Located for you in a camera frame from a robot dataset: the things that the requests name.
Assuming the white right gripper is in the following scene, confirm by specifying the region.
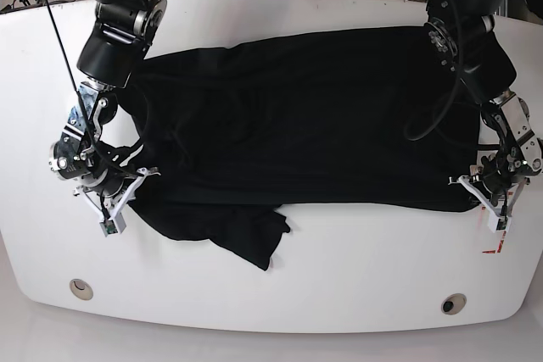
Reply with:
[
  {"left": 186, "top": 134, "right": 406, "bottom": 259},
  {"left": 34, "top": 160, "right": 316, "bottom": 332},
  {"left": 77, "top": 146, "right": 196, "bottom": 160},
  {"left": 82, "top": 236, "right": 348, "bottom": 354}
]
[{"left": 74, "top": 167, "right": 160, "bottom": 222}]

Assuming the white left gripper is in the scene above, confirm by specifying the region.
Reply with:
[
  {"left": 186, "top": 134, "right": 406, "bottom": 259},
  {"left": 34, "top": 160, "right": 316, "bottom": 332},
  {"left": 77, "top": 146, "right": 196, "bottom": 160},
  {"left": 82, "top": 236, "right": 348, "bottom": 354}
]
[{"left": 448, "top": 175, "right": 530, "bottom": 220}]

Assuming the black T-shirt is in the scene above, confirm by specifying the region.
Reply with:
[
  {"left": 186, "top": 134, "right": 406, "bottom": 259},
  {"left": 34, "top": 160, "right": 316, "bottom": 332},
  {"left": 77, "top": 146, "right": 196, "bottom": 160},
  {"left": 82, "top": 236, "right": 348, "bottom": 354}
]
[{"left": 117, "top": 26, "right": 480, "bottom": 270}]

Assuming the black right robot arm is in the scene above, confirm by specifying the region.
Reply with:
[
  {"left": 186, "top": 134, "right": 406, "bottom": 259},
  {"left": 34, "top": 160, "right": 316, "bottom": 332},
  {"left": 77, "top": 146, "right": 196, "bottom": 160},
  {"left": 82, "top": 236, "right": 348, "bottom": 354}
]
[{"left": 48, "top": 0, "right": 167, "bottom": 236}]

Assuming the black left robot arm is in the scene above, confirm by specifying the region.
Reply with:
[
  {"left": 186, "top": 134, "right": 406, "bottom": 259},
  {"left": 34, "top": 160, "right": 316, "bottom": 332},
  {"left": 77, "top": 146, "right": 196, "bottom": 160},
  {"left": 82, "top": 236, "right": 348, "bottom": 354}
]
[{"left": 404, "top": 0, "right": 542, "bottom": 231}]

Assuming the red tape rectangle marking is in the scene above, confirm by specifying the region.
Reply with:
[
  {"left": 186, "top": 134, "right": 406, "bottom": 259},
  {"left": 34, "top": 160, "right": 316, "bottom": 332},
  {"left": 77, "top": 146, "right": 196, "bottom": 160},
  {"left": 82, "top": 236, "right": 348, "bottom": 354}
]
[{"left": 480, "top": 207, "right": 508, "bottom": 254}]

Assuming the right table grommet hole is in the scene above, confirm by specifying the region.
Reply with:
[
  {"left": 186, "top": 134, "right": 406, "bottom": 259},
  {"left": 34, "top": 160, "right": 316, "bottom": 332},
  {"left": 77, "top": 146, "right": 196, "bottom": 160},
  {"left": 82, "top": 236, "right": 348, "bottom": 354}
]
[{"left": 441, "top": 293, "right": 467, "bottom": 315}]

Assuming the table grommet hole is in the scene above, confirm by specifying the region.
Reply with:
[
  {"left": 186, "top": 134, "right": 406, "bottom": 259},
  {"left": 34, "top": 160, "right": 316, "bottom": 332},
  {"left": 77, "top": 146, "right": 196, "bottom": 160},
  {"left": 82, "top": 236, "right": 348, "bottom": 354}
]
[
  {"left": 441, "top": 293, "right": 467, "bottom": 315},
  {"left": 69, "top": 279, "right": 93, "bottom": 301}
]

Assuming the left table grommet hole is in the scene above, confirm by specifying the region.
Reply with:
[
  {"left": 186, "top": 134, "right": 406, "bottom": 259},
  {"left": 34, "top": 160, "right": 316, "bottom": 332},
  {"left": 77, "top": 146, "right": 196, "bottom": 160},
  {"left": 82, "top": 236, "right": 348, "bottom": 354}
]
[{"left": 69, "top": 279, "right": 93, "bottom": 301}]

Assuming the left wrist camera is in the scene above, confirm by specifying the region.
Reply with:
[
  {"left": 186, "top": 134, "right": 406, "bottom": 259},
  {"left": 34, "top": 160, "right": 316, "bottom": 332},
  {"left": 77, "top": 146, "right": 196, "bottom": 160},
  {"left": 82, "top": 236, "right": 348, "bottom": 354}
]
[{"left": 487, "top": 212, "right": 512, "bottom": 233}]

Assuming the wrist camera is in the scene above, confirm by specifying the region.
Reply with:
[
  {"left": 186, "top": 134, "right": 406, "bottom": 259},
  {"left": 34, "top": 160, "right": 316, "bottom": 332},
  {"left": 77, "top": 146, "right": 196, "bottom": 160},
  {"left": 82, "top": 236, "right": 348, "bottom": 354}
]
[
  {"left": 487, "top": 212, "right": 512, "bottom": 233},
  {"left": 99, "top": 214, "right": 126, "bottom": 237}
]

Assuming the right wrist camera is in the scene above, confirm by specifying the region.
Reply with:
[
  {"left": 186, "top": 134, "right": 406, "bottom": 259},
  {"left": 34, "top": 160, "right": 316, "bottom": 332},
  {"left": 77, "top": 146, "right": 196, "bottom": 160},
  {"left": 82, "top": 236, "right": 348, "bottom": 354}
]
[{"left": 99, "top": 214, "right": 126, "bottom": 237}]

